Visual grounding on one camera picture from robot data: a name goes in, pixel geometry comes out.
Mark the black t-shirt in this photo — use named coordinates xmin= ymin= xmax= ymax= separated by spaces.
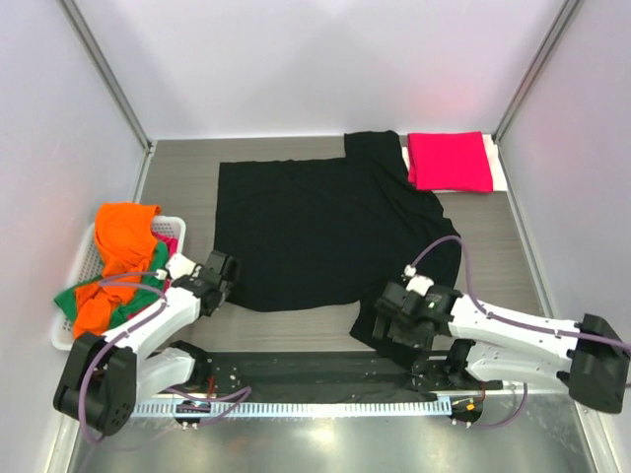
xmin=214 ymin=131 xmax=461 ymax=368

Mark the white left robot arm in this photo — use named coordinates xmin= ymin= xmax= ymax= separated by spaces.
xmin=52 ymin=250 xmax=241 ymax=437

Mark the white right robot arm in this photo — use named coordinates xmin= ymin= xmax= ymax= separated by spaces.
xmin=374 ymin=267 xmax=630 ymax=414

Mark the pink t-shirt in basket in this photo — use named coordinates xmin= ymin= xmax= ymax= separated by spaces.
xmin=154 ymin=234 xmax=178 ymax=256

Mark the green t-shirt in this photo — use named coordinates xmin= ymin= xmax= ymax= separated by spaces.
xmin=53 ymin=240 xmax=172 ymax=331

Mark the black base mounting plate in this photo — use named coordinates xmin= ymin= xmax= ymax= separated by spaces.
xmin=183 ymin=351 xmax=502 ymax=394

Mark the orange t-shirt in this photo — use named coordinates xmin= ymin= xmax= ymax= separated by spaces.
xmin=73 ymin=202 xmax=162 ymax=338

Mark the white plastic laundry basket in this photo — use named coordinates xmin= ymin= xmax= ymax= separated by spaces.
xmin=50 ymin=215 xmax=186 ymax=352

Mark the folded pink t-shirt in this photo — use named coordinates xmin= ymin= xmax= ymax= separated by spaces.
xmin=407 ymin=131 xmax=494 ymax=193

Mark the folded white t-shirt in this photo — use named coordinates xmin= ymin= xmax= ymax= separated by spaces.
xmin=401 ymin=133 xmax=508 ymax=193

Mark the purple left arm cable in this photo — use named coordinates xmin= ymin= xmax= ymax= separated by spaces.
xmin=81 ymin=268 xmax=253 ymax=444

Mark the white slotted cable duct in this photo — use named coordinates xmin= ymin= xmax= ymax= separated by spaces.
xmin=131 ymin=397 xmax=452 ymax=420

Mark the left aluminium frame post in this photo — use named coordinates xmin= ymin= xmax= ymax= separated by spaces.
xmin=57 ymin=0 xmax=152 ymax=155

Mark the aluminium frame post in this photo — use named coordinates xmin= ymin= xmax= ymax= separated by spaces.
xmin=57 ymin=0 xmax=152 ymax=155
xmin=492 ymin=0 xmax=584 ymax=145

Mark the right aluminium frame post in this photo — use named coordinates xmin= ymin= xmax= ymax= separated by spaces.
xmin=492 ymin=0 xmax=584 ymax=145

